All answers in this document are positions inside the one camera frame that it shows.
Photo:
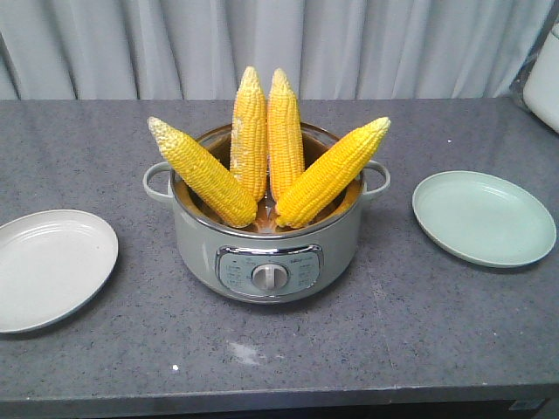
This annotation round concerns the pale corn cob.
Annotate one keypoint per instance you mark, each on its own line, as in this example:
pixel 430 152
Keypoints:
pixel 248 153

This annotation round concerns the yellow corn cob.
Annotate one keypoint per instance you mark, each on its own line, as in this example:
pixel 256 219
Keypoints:
pixel 284 137

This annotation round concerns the grey-green electric cooking pot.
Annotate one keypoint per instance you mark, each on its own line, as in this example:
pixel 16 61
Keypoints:
pixel 262 264

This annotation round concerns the pale green round plate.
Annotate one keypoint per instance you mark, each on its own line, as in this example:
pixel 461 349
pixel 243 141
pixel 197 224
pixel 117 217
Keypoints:
pixel 483 219

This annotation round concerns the white round plate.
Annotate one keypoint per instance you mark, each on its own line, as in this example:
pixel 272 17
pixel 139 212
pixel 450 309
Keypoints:
pixel 52 263

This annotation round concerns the grey pleated curtain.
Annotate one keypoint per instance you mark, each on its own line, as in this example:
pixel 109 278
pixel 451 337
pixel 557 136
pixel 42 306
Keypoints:
pixel 332 50

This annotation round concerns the white rice cooker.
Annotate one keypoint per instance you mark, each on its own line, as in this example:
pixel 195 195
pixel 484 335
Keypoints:
pixel 540 92

